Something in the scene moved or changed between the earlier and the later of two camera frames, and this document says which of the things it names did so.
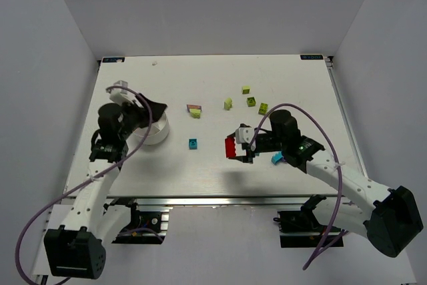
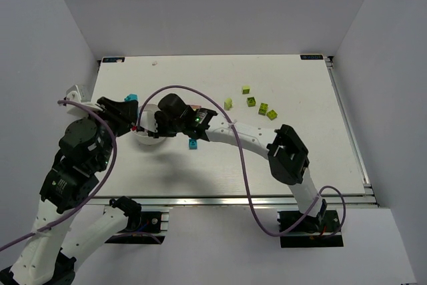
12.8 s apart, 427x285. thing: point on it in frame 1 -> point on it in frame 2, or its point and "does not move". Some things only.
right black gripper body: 251,145 -> 160,125
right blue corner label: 311,57 does not move
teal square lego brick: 193,143 does not move
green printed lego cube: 251,101 does not move
